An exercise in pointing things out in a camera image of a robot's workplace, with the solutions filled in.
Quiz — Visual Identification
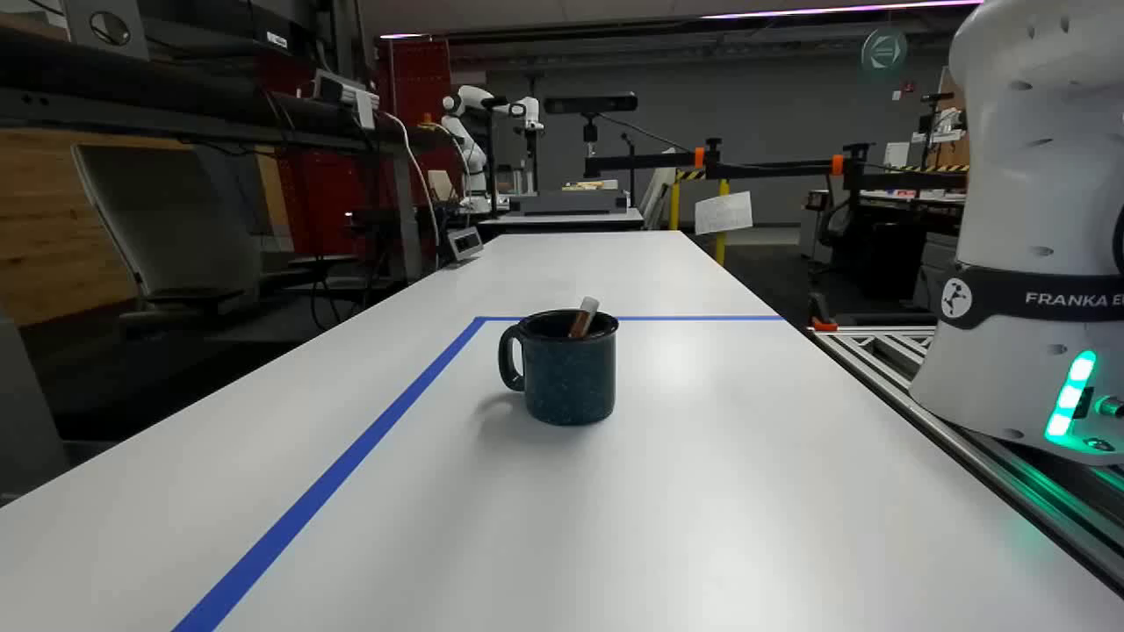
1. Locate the blue tape line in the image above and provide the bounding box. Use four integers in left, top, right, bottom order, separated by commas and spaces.
171, 313, 787, 632

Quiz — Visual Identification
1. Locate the wooden board panel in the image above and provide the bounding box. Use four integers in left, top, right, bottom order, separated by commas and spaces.
0, 130, 149, 326

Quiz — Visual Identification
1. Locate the red cabinet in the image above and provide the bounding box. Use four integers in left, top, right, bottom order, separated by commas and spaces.
276, 36, 454, 258

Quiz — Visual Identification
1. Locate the aluminium mounting rail base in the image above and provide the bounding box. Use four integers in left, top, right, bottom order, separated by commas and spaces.
811, 326, 1124, 592

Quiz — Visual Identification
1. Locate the background black camera bar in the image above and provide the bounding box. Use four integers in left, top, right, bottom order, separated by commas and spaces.
543, 90, 638, 117

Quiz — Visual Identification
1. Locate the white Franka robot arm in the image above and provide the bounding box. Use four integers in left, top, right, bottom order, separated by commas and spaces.
910, 0, 1124, 467

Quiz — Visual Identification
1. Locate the white paper sign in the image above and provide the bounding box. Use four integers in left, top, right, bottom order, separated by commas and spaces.
696, 191, 750, 234

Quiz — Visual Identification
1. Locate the dark blue enamel mug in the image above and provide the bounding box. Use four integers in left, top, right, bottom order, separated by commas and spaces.
497, 309, 617, 424

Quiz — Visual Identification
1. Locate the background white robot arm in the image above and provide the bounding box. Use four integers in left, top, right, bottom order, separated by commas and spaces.
438, 86, 543, 218

